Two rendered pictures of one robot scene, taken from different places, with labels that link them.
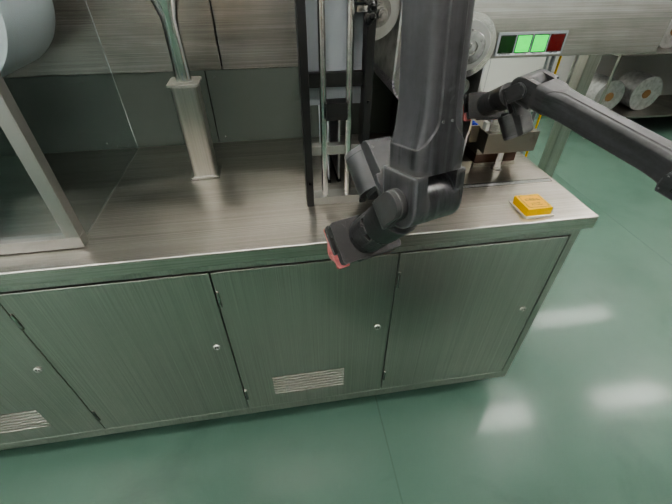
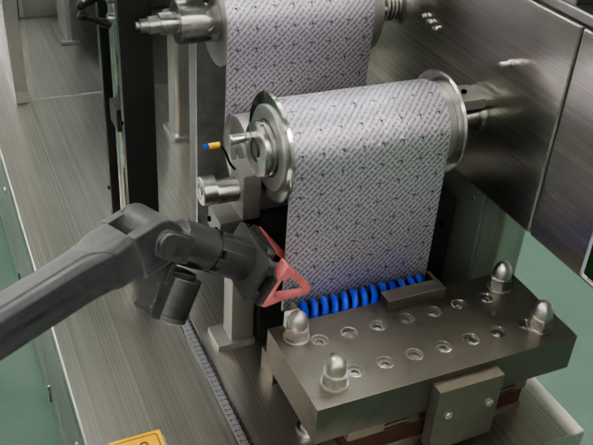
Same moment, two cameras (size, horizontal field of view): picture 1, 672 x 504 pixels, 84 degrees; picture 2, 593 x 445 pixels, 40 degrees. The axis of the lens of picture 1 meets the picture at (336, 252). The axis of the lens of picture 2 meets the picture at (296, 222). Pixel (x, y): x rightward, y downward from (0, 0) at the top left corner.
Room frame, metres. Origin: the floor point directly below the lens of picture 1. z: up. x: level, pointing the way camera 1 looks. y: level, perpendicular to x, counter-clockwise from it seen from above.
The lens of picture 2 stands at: (0.80, -1.25, 1.77)
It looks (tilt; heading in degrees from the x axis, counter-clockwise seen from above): 33 degrees down; 73
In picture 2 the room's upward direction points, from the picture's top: 4 degrees clockwise
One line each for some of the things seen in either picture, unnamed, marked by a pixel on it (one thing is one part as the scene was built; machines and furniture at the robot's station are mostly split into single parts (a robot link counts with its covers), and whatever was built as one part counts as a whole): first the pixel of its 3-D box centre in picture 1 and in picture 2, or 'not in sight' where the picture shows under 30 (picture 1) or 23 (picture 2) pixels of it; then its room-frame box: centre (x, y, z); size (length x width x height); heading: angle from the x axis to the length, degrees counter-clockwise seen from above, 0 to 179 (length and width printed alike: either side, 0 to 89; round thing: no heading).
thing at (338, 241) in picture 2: (459, 88); (362, 241); (1.18, -0.37, 1.11); 0.23 x 0.01 x 0.18; 9
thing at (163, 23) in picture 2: (380, 13); (155, 24); (0.93, -0.09, 1.33); 0.06 x 0.03 x 0.03; 9
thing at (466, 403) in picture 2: not in sight; (462, 410); (1.27, -0.57, 0.96); 0.10 x 0.03 x 0.11; 9
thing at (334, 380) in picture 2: not in sight; (335, 370); (1.09, -0.55, 1.05); 0.04 x 0.04 x 0.04
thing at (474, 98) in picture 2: not in sight; (467, 95); (1.35, -0.28, 1.28); 0.06 x 0.05 x 0.02; 9
